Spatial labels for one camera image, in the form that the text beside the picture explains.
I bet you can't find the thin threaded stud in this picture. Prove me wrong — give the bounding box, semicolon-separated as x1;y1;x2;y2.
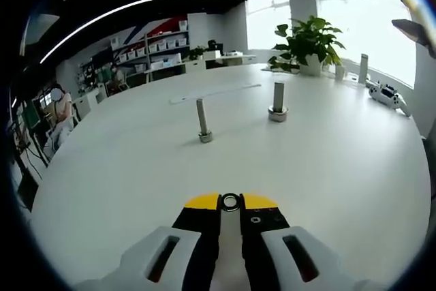
196;98;215;144

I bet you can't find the white game controller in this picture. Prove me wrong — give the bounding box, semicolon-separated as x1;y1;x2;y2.
367;81;412;117

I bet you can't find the white cabinet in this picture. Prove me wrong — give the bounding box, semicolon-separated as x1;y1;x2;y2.
73;88;105;120

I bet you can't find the white tall bottle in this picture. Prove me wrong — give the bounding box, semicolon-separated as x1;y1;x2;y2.
358;53;370;84

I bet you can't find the green board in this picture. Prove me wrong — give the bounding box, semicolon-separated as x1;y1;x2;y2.
22;98;42;130

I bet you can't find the green potted plant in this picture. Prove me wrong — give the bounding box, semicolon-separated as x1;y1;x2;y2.
267;14;347;74

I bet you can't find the white power strip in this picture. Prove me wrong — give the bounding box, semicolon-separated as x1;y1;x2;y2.
169;82;262;104

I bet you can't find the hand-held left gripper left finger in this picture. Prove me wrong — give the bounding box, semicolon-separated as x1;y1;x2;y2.
141;192;222;291

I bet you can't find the metal storage shelf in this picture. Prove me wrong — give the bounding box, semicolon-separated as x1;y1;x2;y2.
110;30;190;76

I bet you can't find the white office desk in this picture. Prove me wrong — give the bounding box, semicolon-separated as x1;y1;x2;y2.
144;55;256;84

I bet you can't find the row of white storage bins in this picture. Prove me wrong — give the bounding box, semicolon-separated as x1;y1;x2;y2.
117;38;188;62

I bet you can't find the thick threaded stud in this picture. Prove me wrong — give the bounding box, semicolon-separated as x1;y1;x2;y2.
268;81;290;123

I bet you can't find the white plant pot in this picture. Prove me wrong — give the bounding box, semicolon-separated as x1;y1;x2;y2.
302;54;324;76

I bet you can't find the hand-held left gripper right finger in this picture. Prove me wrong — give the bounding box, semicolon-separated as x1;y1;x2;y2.
239;192;341;291

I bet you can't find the long ceiling light strip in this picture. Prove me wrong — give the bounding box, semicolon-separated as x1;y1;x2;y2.
39;0;245;64

